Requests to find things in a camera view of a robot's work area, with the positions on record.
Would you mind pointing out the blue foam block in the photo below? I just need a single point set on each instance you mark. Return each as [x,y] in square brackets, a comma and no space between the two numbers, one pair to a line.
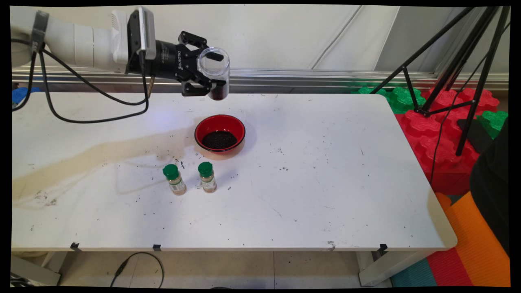
[22,95]

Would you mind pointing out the grey metal table foot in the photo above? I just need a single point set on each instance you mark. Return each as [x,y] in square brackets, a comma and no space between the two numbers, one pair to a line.
[36,274]

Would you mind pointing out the clear jar with black seeds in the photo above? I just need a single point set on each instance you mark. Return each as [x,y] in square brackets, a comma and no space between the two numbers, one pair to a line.
[220,93]

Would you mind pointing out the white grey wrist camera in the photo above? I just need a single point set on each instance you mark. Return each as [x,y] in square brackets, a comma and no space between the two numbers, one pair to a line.
[147,32]

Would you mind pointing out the black fabric object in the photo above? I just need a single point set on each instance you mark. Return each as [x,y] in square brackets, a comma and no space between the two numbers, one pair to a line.
[492,183]

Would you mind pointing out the green foam block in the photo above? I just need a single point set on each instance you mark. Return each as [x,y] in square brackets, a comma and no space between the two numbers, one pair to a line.
[492,120]
[403,99]

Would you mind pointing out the black tripod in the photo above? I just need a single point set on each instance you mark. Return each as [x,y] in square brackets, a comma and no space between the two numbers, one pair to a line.
[469,40]

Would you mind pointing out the red foam block pile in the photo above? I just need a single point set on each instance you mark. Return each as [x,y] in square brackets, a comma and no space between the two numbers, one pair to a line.
[443,171]

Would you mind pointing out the white table leg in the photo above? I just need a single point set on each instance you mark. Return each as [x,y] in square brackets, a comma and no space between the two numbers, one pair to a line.
[382,270]

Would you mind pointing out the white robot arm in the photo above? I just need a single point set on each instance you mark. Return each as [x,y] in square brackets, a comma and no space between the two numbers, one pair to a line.
[81,44]

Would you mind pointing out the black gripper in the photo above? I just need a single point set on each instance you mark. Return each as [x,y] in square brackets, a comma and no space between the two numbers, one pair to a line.
[169,61]

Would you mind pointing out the red and black bowl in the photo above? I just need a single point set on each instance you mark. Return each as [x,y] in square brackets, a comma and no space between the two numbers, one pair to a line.
[215,124]

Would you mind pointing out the teal foam mat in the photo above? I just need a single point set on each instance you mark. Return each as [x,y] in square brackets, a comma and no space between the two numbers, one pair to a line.
[413,276]

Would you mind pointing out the aluminium wall rail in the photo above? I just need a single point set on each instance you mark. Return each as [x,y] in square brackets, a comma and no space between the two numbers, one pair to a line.
[305,77]

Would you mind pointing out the orange foam mat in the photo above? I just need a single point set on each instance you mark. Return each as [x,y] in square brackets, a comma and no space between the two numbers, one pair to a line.
[480,252]

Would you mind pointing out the green-capped spice bottle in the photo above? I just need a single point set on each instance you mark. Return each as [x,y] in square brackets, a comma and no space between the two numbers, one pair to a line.
[208,182]
[176,185]

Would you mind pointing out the red foam mat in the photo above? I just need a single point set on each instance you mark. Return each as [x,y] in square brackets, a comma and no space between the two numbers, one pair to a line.
[447,268]

